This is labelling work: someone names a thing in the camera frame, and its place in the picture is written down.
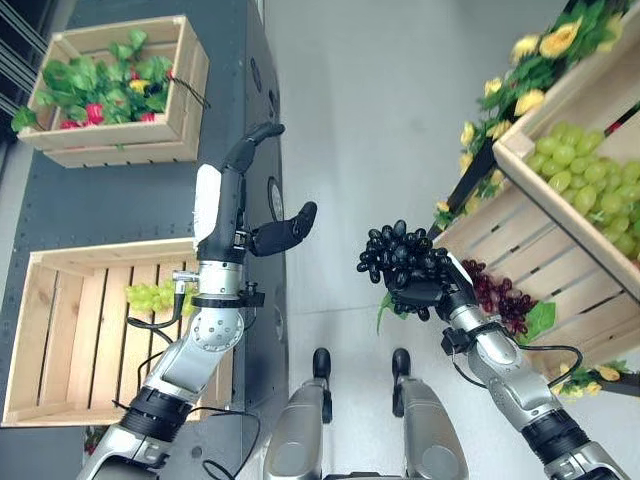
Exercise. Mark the silver left robot leg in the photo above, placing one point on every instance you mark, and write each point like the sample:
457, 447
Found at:
300, 425

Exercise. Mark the silver right robot leg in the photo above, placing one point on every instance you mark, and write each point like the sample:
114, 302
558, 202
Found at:
425, 425

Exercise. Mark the green grape leaf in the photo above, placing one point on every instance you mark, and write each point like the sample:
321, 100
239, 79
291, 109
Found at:
542, 317

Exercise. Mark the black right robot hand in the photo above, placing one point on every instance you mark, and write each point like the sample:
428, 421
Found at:
419, 290

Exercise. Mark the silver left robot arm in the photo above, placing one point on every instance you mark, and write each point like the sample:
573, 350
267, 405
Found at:
195, 350

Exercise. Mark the yellow flower garland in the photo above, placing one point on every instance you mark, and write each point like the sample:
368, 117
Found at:
540, 60

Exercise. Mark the red flowers with green leaves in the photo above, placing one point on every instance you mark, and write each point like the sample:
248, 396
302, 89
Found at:
100, 90

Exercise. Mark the black grape bunch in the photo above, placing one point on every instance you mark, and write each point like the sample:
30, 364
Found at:
400, 251

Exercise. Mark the silver robot leg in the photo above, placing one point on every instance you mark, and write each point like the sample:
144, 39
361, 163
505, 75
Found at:
300, 425
425, 425

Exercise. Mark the wooden crate with green grapes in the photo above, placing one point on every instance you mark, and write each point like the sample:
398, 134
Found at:
565, 200

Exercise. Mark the small green grape bunch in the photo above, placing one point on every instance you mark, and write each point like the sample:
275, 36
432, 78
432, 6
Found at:
152, 295

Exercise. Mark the wooden crate with red flowers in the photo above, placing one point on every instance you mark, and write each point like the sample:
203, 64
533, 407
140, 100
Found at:
125, 130

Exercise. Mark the large green grape pile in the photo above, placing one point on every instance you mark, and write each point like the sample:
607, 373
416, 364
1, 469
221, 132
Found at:
590, 175

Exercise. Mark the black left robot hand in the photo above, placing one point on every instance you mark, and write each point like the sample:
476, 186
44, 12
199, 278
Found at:
220, 220

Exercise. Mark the wooden crate with red grapes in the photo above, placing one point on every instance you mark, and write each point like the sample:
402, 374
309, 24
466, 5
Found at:
550, 280

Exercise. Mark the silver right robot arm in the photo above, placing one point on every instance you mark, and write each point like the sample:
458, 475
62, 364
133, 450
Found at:
510, 380

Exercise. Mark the dark red grape bunch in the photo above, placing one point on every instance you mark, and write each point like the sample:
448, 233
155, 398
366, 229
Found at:
500, 297

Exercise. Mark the empty slatted wooden crate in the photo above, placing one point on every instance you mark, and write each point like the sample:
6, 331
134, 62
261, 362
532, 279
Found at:
95, 330

